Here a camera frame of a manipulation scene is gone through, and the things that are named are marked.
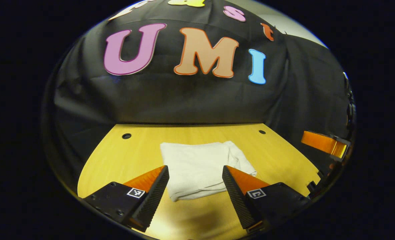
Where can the black backdrop cloth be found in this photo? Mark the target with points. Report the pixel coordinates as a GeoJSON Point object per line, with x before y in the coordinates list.
{"type": "Point", "coordinates": [191, 96]}

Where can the white jeans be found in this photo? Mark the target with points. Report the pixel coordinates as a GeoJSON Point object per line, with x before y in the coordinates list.
{"type": "Point", "coordinates": [197, 166]}

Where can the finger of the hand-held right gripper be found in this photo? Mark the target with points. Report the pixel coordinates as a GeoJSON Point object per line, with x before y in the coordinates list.
{"type": "Point", "coordinates": [320, 142]}

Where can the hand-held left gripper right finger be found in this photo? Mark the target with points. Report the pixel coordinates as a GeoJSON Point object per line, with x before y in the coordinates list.
{"type": "Point", "coordinates": [239, 198]}

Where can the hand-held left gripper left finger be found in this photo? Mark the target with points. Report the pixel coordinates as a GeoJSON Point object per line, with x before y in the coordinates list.
{"type": "Point", "coordinates": [154, 196]}

